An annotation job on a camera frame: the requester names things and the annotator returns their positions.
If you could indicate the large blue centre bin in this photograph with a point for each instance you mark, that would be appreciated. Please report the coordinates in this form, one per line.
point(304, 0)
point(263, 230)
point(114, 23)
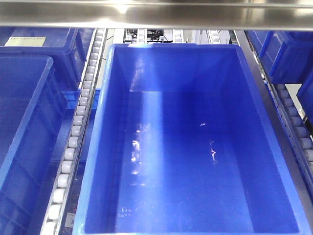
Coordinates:
point(182, 144)

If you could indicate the blue bin at left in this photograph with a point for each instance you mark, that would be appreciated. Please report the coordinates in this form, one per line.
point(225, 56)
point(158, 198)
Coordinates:
point(31, 113)

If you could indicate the stainless steel shelf beam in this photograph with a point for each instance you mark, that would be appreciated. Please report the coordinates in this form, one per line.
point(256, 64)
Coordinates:
point(167, 14)

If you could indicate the white roller track right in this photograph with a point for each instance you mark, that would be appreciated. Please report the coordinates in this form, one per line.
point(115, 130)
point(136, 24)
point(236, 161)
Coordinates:
point(294, 127)

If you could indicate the blue bin rear left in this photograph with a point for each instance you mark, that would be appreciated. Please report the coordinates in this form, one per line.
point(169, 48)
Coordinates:
point(68, 47)

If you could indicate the white roller track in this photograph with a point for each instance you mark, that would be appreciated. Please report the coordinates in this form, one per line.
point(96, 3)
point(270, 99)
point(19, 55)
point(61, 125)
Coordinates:
point(294, 127)
point(69, 161)

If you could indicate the blue bin rear right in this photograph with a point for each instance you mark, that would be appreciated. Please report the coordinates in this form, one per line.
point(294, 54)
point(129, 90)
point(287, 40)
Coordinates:
point(286, 56)

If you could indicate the white roller track left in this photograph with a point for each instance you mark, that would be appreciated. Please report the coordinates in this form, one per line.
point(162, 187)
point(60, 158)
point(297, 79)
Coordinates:
point(69, 161)

